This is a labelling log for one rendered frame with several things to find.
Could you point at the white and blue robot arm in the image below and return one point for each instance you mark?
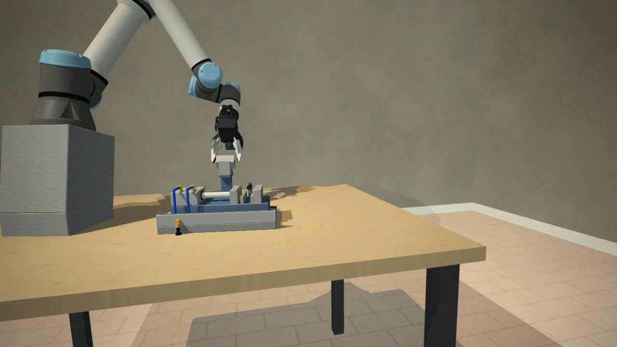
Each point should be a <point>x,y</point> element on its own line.
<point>67,78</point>

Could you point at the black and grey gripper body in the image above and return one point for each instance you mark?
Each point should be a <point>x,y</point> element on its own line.
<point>227,127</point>

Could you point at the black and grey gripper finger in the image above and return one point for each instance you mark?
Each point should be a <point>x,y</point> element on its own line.
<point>238,145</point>
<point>216,145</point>

